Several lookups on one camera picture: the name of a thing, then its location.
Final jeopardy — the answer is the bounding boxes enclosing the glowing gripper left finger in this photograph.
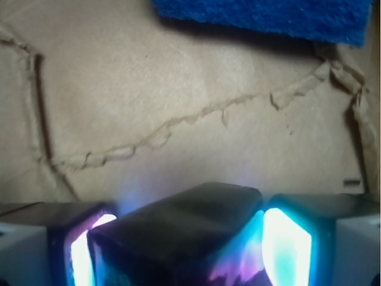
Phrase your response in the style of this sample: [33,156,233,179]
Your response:
[1,202,116,285]

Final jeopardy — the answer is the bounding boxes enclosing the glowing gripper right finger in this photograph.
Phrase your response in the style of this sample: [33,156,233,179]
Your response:
[262,194,380,285]

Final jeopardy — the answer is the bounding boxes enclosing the black box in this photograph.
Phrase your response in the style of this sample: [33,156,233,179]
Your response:
[88,182,270,285]

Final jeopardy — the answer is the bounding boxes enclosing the brown paper bag tray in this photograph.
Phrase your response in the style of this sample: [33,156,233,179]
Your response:
[1,1,367,207]

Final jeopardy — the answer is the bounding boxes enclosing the blue sponge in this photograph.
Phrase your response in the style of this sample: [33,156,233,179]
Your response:
[153,1,373,46]

